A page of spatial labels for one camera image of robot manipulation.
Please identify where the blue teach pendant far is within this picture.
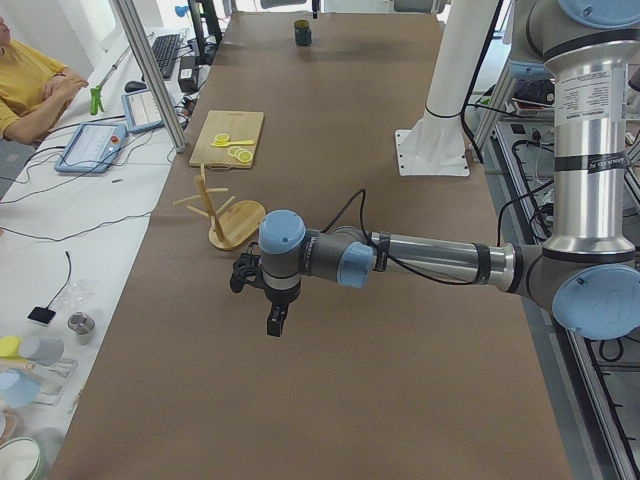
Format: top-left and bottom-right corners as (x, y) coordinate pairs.
(121, 89), (164, 133)

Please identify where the aluminium frame post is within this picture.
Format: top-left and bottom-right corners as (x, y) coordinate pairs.
(113, 0), (186, 153)

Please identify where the yellow cup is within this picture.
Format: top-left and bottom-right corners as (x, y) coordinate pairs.
(0, 336), (22, 358)

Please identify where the grey cup lying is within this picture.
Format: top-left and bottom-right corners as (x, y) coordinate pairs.
(18, 336), (64, 366)

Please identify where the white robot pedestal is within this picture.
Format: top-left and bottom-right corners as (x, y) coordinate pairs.
(395, 0), (502, 177)

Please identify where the clear plastic tray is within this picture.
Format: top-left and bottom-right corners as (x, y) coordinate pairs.
(29, 358), (77, 407)

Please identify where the green rimmed bowl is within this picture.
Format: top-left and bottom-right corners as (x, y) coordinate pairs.
(1, 437), (45, 480)

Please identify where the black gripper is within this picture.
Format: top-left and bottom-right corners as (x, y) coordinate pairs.
(263, 273), (300, 337)

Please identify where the lemon slice end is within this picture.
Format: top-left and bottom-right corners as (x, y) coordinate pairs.
(235, 150), (253, 164)

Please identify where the person in yellow shirt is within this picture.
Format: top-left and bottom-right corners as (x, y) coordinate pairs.
(1, 23), (88, 145)

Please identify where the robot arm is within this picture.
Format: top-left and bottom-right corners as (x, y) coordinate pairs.
(254, 1), (639, 340)

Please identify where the steel cup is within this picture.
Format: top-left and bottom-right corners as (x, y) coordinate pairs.
(67, 312), (95, 345)

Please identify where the light blue cup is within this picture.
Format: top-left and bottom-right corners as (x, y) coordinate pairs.
(0, 369), (40, 408)

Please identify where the brown table mat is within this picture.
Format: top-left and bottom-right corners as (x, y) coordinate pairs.
(51, 13), (572, 479)

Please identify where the black computer mouse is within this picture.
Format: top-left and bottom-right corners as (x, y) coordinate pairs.
(124, 81), (147, 93)

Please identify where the blue teach pendant near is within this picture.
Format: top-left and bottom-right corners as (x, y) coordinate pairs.
(54, 122), (128, 175)

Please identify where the black keyboard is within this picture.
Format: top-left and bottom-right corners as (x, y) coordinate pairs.
(151, 33), (181, 80)

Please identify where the black power adapter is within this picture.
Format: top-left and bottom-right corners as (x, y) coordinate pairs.
(178, 56), (199, 94)

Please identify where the green grabber tool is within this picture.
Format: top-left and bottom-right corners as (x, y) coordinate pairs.
(90, 85), (104, 116)

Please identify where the wooden cup rack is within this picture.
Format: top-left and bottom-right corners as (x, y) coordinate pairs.
(173, 165), (266, 251)

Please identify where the lemon slice under knife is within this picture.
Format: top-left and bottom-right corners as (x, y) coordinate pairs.
(212, 133), (231, 146)

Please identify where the blue teach pendant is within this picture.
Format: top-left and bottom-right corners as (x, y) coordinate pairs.
(121, 89), (164, 133)
(54, 122), (128, 175)

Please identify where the small black pad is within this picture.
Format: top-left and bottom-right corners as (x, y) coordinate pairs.
(27, 306), (56, 326)

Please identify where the teal mug yellow inside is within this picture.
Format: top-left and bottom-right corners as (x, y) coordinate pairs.
(294, 19), (312, 46)

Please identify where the yellow plastic knife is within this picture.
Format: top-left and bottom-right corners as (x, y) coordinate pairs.
(210, 140), (255, 148)

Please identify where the lemon slice middle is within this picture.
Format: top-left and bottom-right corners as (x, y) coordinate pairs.
(233, 148), (250, 159)

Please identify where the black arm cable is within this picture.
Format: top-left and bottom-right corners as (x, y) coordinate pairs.
(319, 188), (481, 286)

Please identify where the wooden cutting board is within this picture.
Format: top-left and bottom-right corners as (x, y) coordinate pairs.
(189, 110), (265, 169)

